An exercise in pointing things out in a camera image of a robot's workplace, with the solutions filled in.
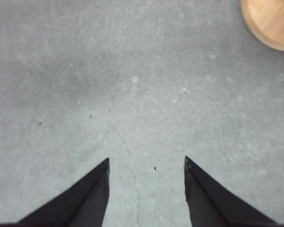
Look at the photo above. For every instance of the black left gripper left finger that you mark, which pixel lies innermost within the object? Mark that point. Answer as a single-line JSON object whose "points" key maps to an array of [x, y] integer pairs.
{"points": [[82, 205]]}

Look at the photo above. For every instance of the wooden mug tree stand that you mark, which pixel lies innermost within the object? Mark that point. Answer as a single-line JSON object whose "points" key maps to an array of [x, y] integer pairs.
{"points": [[265, 19]]}

